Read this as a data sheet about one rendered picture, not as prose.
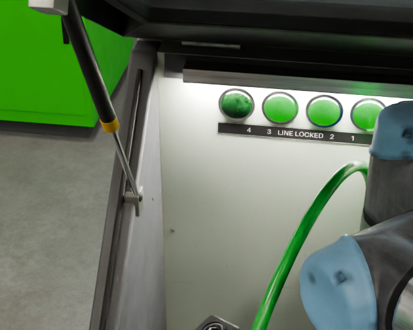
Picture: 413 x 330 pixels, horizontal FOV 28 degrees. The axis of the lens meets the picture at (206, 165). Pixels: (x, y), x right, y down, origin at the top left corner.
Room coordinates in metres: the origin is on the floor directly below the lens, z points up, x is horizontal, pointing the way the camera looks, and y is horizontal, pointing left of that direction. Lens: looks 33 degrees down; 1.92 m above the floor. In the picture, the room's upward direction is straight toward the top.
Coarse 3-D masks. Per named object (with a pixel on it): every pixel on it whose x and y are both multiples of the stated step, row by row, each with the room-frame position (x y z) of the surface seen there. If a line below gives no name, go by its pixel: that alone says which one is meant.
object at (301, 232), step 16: (352, 160) 0.80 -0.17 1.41; (336, 176) 0.75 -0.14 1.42; (320, 192) 0.72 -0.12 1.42; (320, 208) 0.71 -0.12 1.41; (304, 224) 0.68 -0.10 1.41; (304, 240) 0.67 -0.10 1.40; (288, 256) 0.65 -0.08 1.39; (288, 272) 0.64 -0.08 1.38; (272, 288) 0.63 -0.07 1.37; (272, 304) 0.62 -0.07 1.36; (256, 320) 0.61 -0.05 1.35
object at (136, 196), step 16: (64, 16) 0.72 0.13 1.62; (80, 16) 0.73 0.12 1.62; (80, 32) 0.74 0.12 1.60; (80, 48) 0.74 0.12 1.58; (80, 64) 0.76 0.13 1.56; (96, 64) 0.76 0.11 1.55; (96, 80) 0.77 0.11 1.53; (96, 96) 0.77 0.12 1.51; (112, 112) 0.79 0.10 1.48; (112, 128) 0.80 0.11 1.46; (128, 176) 0.85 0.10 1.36; (128, 192) 0.88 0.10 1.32
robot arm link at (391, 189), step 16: (384, 112) 0.64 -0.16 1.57; (400, 112) 0.63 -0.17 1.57; (384, 128) 0.62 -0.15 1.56; (400, 128) 0.61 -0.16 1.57; (384, 144) 0.61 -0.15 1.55; (400, 144) 0.60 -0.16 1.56; (384, 160) 0.61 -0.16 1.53; (400, 160) 0.60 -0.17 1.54; (368, 176) 0.63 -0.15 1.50; (384, 176) 0.61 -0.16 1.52; (400, 176) 0.59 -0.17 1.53; (368, 192) 0.62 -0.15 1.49; (384, 192) 0.60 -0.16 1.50; (400, 192) 0.59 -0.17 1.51; (368, 208) 0.62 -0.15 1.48; (384, 208) 0.60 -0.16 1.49; (400, 208) 0.59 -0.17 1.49
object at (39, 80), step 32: (0, 0) 3.24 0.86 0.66; (0, 32) 3.24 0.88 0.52; (32, 32) 3.22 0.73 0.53; (64, 32) 3.19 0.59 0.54; (96, 32) 3.34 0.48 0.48; (0, 64) 3.25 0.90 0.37; (32, 64) 3.22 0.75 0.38; (64, 64) 3.20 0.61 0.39; (0, 96) 3.25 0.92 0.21; (32, 96) 3.23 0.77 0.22; (64, 96) 3.21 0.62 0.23; (0, 128) 3.30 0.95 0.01; (32, 128) 3.28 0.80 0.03; (64, 128) 3.25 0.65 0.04
